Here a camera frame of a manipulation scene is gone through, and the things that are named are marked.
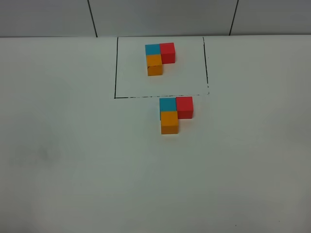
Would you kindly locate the orange template block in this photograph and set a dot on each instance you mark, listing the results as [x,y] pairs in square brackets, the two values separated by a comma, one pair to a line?
[154,65]

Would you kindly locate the red template block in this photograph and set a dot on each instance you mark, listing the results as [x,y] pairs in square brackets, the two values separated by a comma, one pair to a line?
[167,51]

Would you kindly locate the blue template block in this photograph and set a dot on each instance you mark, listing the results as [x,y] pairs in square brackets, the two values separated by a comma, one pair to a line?
[152,49]

